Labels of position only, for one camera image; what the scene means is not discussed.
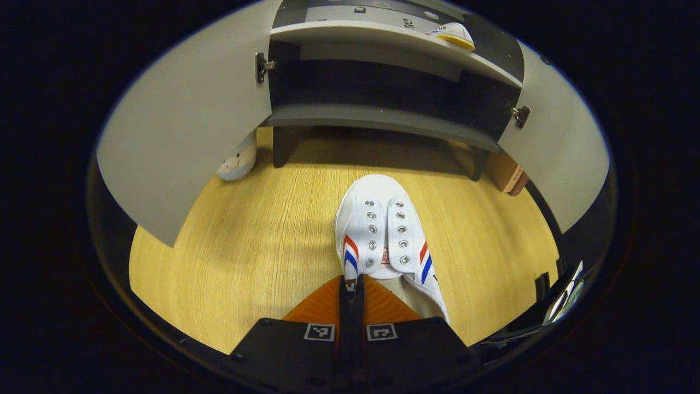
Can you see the brown cardboard box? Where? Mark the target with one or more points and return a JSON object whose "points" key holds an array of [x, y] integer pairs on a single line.
{"points": [[506, 171]]}

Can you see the small black block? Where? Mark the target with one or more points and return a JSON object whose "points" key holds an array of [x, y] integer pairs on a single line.
{"points": [[542, 285]]}

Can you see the grey shoe cabinet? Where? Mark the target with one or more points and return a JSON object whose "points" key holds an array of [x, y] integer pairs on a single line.
{"points": [[383, 117]]}

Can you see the white plush toy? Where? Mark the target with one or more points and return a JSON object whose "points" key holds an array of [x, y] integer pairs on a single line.
{"points": [[238, 161]]}

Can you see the grey cabinet door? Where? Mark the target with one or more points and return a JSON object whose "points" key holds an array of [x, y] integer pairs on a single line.
{"points": [[180, 137], [563, 153]]}

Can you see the white striped canvas shoe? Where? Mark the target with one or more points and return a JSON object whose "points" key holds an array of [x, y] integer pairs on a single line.
{"points": [[377, 208], [456, 34]]}

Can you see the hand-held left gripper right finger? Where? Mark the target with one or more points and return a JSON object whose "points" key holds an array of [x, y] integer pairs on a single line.
{"points": [[415, 350]]}

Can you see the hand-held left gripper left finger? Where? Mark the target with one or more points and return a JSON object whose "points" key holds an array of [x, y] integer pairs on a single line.
{"points": [[284, 355]]}

